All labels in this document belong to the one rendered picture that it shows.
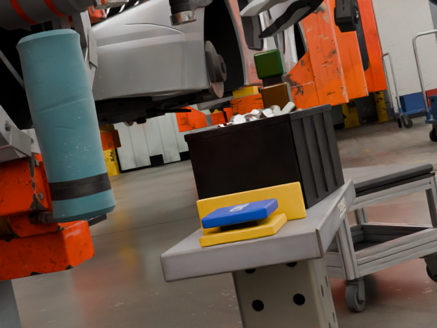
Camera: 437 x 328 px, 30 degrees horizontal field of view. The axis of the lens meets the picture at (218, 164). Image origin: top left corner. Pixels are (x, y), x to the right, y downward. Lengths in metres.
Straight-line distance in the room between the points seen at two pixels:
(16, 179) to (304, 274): 0.49
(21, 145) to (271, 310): 0.46
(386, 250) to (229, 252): 1.44
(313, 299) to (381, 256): 1.27
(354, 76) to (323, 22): 1.95
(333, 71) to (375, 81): 6.13
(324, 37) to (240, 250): 4.01
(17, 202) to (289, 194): 0.48
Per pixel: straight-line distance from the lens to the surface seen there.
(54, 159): 1.13
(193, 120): 11.33
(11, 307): 1.43
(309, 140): 1.02
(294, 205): 0.90
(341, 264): 2.20
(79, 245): 1.31
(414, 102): 10.35
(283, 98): 1.20
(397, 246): 2.27
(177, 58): 3.92
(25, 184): 1.24
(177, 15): 1.39
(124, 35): 3.82
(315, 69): 4.81
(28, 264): 1.30
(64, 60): 1.13
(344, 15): 1.22
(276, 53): 1.20
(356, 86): 6.72
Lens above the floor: 0.57
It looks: 3 degrees down
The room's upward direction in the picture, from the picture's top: 12 degrees counter-clockwise
